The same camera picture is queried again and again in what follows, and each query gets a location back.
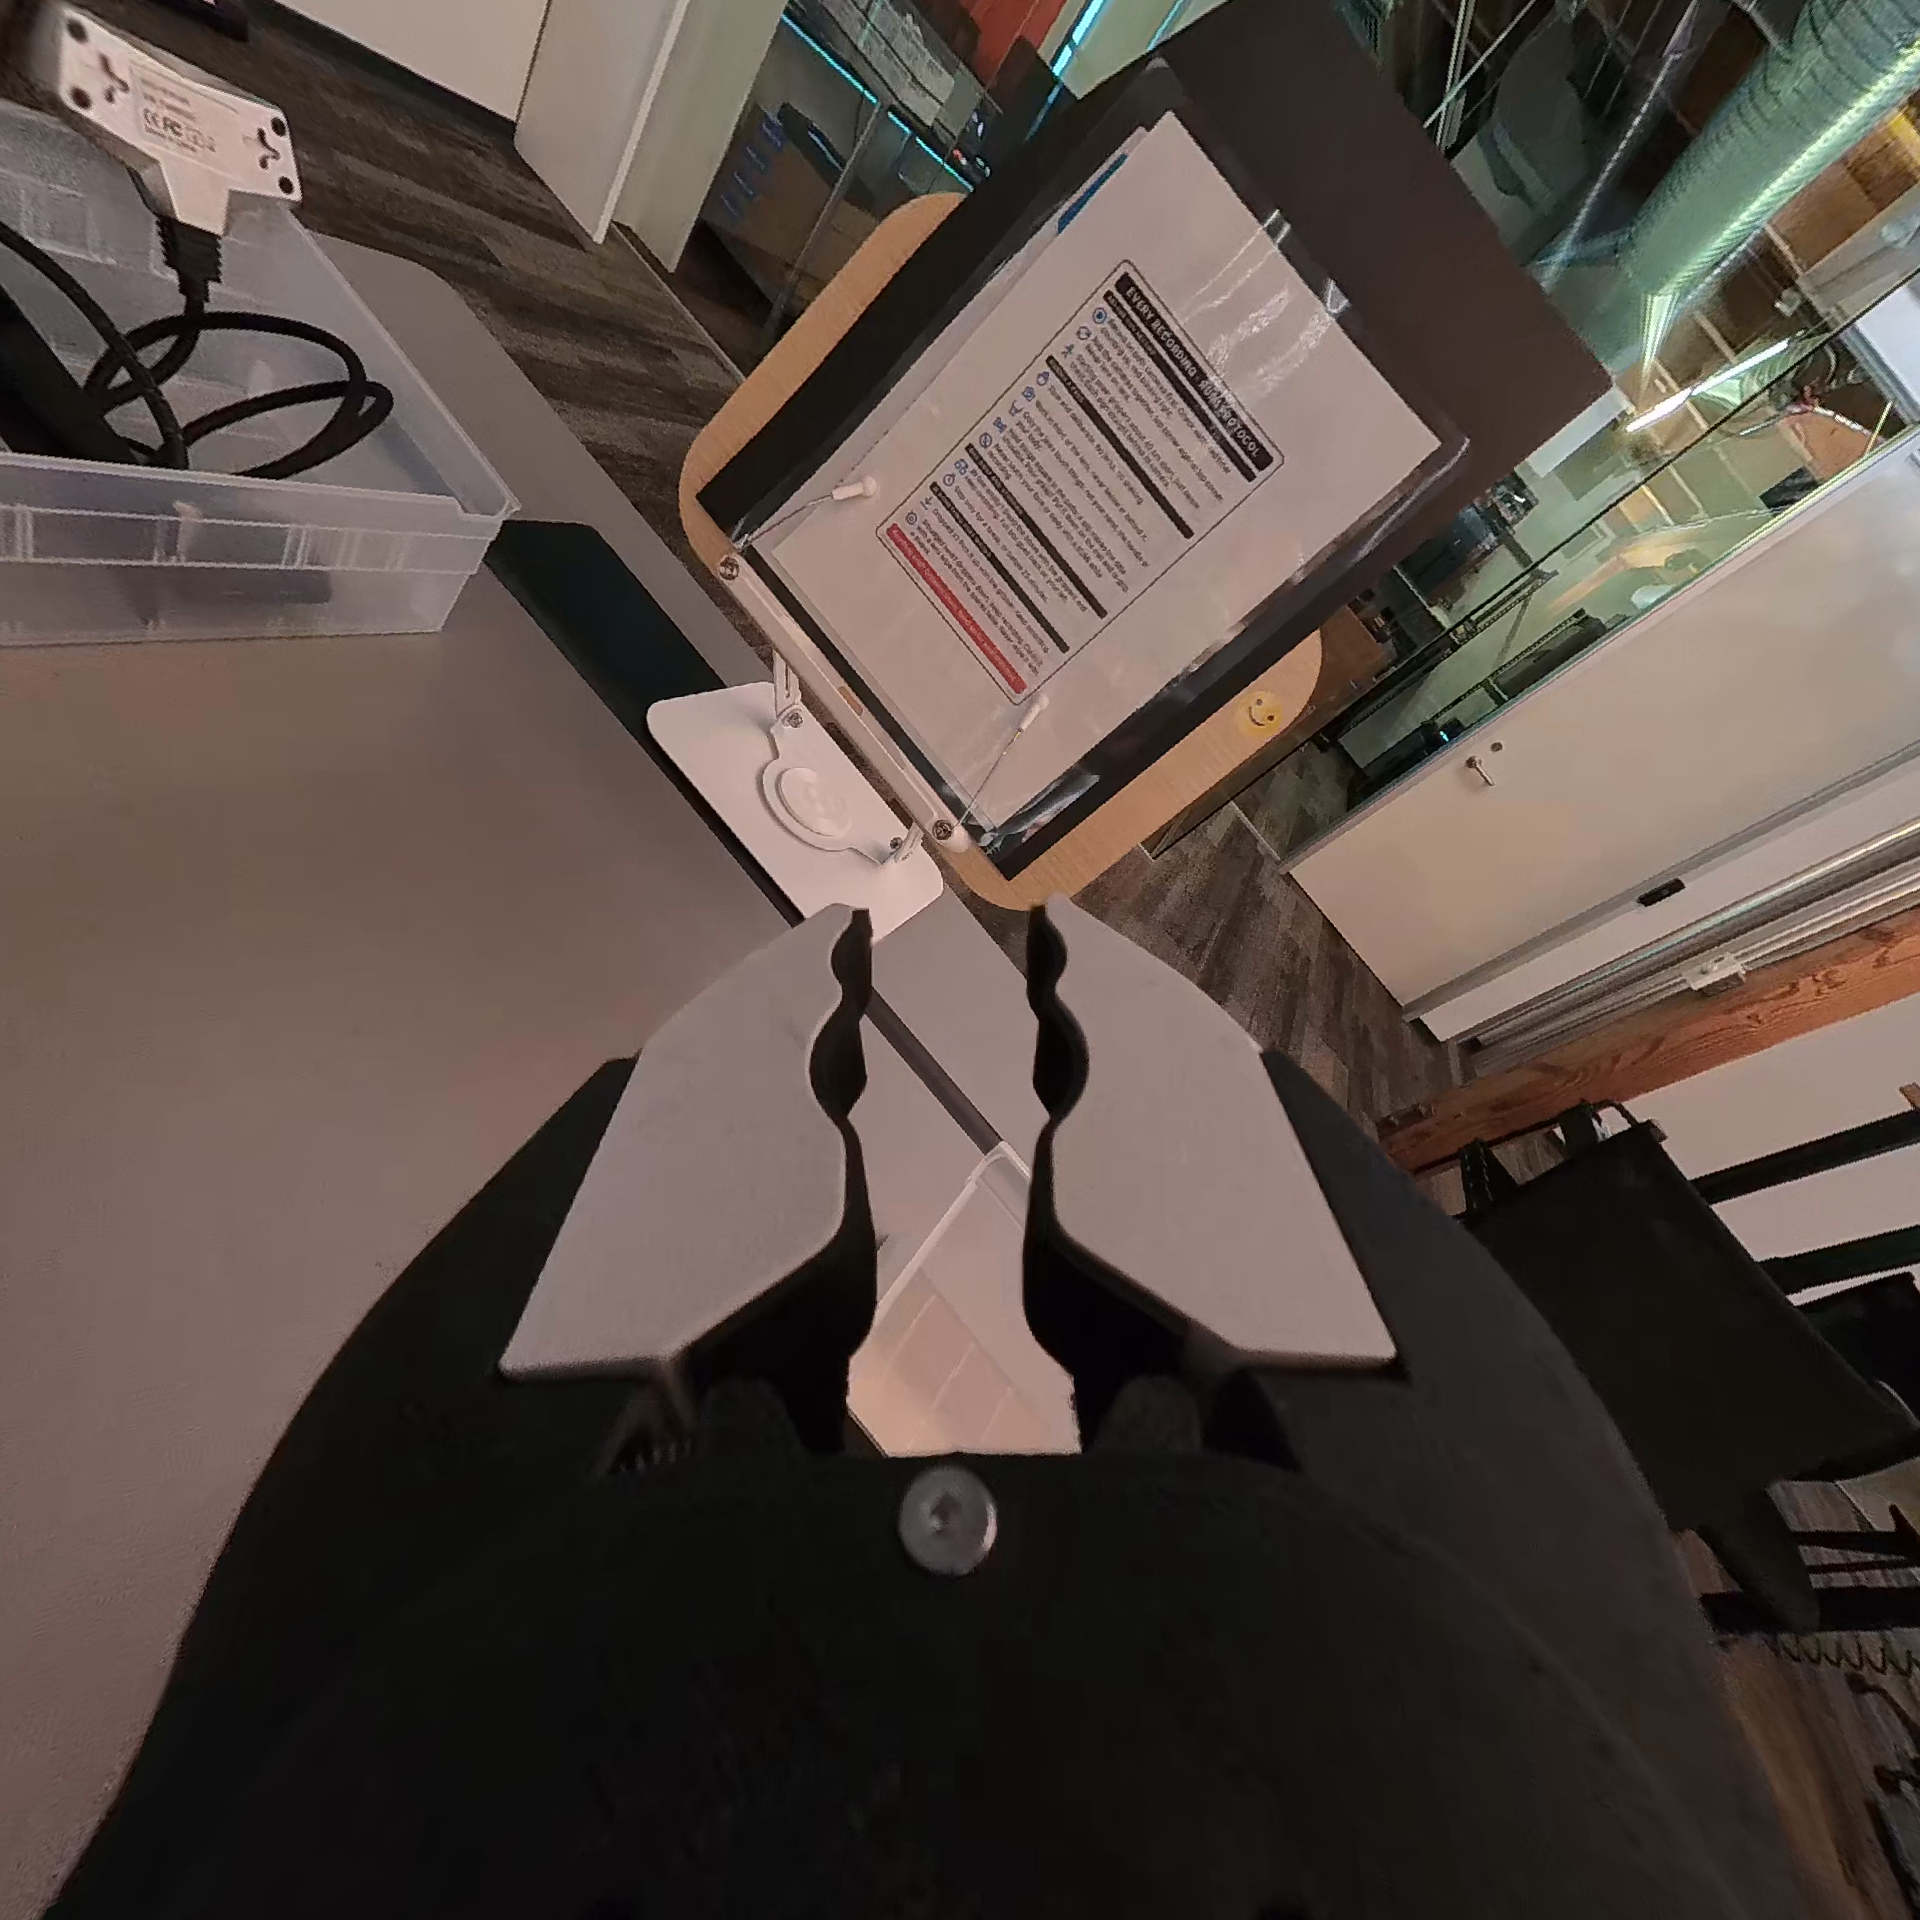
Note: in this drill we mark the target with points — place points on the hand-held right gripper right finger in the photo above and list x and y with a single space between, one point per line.
1215 1200

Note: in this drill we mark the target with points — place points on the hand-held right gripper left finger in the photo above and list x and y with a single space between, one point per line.
673 1200

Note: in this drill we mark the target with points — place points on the clear plastic bin with divider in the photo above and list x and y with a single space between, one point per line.
378 557

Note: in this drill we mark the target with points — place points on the white sign stand base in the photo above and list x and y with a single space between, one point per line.
721 748

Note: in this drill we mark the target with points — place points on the white cabinet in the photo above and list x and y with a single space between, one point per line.
1649 721
633 89

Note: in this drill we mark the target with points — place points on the green flexible air duct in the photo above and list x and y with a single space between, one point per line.
1725 195

